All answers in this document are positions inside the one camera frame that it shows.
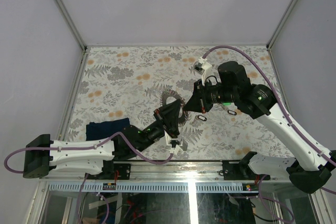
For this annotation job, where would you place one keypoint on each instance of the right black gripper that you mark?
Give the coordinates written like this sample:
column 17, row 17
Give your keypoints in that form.
column 195, row 103

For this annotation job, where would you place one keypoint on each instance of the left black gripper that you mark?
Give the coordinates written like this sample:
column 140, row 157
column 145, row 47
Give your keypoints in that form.
column 168, row 117

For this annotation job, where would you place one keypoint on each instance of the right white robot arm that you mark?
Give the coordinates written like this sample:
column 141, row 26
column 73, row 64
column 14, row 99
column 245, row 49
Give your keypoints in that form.
column 311, row 165

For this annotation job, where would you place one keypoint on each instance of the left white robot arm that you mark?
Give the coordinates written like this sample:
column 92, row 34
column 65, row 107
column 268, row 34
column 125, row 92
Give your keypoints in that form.
column 43, row 155

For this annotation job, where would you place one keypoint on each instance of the black oval key tag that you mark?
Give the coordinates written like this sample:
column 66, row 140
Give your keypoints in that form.
column 201, row 118

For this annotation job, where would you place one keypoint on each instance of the floral patterned table mat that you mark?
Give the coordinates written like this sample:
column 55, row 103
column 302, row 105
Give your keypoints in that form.
column 131, row 82

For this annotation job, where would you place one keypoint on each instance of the dark blue cloth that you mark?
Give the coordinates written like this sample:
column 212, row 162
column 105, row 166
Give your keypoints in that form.
column 98, row 131

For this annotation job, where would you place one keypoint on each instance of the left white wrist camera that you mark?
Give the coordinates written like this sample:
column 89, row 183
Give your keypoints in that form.
column 175, row 145

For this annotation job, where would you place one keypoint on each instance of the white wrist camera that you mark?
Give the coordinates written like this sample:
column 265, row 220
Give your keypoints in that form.
column 175, row 145
column 204, row 68

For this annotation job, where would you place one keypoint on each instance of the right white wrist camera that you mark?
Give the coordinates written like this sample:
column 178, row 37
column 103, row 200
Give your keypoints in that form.
column 204, row 68

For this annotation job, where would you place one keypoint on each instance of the aluminium front rail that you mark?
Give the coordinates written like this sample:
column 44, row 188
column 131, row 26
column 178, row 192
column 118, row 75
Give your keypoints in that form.
column 173, row 171

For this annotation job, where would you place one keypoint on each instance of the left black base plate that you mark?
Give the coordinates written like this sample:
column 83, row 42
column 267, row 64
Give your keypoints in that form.
column 121, row 171

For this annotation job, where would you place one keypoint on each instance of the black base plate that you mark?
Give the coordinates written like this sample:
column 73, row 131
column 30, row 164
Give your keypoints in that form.
column 121, row 171
column 238, row 170

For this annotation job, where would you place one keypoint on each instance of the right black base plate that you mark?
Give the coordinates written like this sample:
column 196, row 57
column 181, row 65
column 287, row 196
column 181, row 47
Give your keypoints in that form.
column 238, row 170

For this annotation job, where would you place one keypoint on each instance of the slotted grey cable duct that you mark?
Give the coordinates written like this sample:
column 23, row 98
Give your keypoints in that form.
column 128, row 187

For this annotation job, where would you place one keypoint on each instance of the left aluminium frame post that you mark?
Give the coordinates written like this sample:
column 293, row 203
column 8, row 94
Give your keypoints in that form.
column 70, row 24

